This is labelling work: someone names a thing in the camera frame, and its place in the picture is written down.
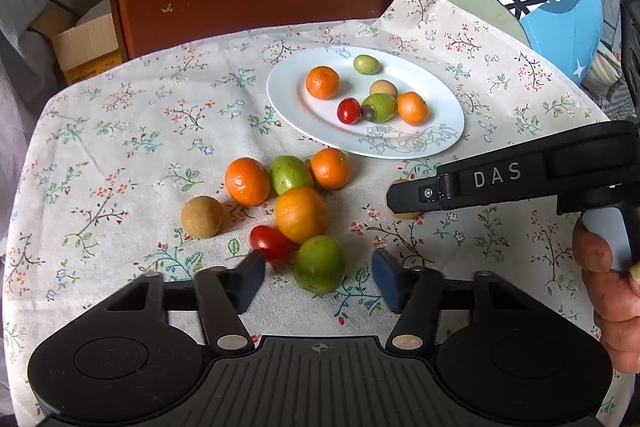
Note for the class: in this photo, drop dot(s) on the round red cherry tomato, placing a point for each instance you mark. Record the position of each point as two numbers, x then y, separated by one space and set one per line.
348 111

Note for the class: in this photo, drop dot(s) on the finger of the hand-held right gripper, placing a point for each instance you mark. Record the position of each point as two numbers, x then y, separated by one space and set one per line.
410 199

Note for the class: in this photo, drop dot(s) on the floral tablecloth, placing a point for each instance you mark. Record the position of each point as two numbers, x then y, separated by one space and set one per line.
150 132

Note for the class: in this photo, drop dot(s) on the large orange tangerine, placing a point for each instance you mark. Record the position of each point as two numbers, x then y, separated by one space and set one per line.
322 82

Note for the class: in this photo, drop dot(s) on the large green jujube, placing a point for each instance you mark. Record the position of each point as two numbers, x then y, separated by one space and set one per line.
319 264

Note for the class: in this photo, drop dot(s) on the white oval plate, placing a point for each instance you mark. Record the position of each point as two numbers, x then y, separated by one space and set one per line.
290 97

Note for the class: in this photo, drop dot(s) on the small orange tangerine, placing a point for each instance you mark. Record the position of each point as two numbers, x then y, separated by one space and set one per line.
330 168

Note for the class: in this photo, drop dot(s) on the person's right hand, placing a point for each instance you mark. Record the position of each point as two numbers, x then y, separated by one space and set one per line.
615 317

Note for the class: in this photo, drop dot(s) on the small green jujube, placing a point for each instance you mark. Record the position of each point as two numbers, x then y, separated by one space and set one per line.
366 64

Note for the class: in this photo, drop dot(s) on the green jujube with brown end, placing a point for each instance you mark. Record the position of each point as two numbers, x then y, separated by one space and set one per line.
380 108

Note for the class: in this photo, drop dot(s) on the open cardboard box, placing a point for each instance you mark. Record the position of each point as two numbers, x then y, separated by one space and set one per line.
80 49

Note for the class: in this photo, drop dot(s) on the large tan longan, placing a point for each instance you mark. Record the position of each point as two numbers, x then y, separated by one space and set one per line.
201 217

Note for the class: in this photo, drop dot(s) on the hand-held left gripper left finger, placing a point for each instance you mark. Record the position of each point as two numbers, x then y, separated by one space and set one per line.
250 279

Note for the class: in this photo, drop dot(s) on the oval red cherry tomato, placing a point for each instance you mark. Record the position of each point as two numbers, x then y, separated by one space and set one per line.
270 244

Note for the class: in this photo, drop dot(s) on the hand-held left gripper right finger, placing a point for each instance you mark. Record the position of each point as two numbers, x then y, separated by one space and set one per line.
387 279

